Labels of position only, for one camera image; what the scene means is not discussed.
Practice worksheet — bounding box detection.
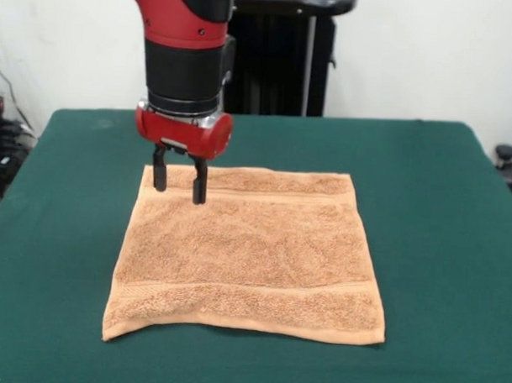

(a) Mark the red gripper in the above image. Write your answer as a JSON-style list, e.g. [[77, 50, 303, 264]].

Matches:
[[132, 97, 235, 207]]

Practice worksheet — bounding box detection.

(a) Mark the black equipment pile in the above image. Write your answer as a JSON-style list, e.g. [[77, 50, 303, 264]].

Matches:
[[0, 118, 39, 202]]

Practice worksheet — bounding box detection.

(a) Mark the grey cable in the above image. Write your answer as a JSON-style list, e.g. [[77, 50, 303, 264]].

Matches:
[[0, 58, 34, 130]]

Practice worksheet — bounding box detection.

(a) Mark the tan terry towel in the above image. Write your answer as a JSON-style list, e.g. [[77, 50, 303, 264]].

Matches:
[[101, 161, 392, 352]]

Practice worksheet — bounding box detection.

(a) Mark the dark green table cloth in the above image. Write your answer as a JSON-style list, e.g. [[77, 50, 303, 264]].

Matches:
[[0, 104, 512, 383]]

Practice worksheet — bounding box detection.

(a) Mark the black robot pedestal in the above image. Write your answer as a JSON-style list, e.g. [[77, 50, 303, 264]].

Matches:
[[223, 0, 359, 119]]

